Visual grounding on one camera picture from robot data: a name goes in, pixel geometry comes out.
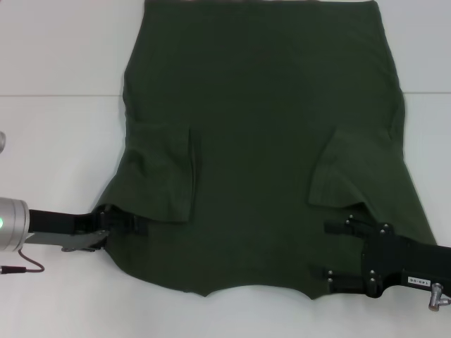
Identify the left arm cable with plug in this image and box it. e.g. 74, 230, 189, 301
0, 245, 46, 275

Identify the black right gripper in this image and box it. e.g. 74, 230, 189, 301
309, 214, 451, 297

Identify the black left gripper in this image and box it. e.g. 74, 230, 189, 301
26, 209, 149, 253

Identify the dark green shirt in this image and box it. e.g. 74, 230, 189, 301
93, 0, 438, 301

